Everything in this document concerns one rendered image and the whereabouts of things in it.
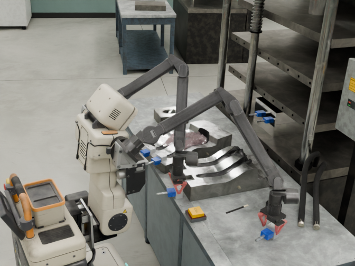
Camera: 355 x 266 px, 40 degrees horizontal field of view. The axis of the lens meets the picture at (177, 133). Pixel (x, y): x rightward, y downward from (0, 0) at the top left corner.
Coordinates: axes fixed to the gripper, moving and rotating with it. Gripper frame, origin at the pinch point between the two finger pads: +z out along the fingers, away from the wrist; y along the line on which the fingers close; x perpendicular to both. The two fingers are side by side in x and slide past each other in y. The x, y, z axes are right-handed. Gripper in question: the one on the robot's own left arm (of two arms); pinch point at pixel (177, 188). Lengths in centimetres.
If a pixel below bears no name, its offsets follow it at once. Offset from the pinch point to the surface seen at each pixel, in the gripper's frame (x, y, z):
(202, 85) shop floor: -126, 351, 82
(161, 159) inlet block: 2.2, 26.8, -2.7
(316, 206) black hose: -63, -29, 0
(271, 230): -34, -41, 1
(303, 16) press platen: -96, 69, -70
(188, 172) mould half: -7.9, 7.4, -4.4
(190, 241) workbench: -4.5, -14.4, 23.6
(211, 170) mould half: -20.7, 8.2, -3.7
